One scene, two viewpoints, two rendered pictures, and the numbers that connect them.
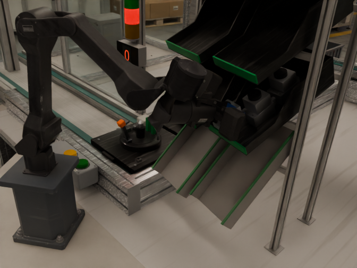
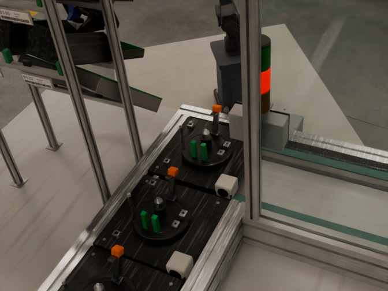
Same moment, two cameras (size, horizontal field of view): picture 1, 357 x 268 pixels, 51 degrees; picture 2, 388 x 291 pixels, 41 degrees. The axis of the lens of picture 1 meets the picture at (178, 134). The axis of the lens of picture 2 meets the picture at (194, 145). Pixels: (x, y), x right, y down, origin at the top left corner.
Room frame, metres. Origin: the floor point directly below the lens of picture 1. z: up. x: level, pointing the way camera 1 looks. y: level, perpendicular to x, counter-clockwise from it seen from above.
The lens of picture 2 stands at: (2.05, -0.17, 1.91)
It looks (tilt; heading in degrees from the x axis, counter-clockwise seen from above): 42 degrees down; 165
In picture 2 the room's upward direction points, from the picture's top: 7 degrees counter-clockwise
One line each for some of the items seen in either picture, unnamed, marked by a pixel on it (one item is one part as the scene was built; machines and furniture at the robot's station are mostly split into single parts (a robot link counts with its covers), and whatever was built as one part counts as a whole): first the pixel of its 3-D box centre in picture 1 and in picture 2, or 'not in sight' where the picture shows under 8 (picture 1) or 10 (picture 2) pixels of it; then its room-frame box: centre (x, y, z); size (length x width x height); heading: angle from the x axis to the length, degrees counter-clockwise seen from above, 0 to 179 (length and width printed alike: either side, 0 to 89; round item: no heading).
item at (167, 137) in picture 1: (140, 143); (207, 155); (1.07, 0.13, 0.96); 0.24 x 0.24 x 0.02; 45
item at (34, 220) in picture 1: (45, 199); (238, 76); (0.77, 0.34, 0.96); 0.15 x 0.15 x 0.20; 81
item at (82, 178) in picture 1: (71, 163); not in sight; (0.98, 0.34, 0.93); 0.21 x 0.07 x 0.06; 45
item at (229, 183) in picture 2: (145, 122); (226, 186); (1.21, 0.13, 0.97); 0.05 x 0.05 x 0.04; 45
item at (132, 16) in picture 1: (132, 15); not in sight; (1.29, 0.18, 1.33); 0.05 x 0.05 x 0.05
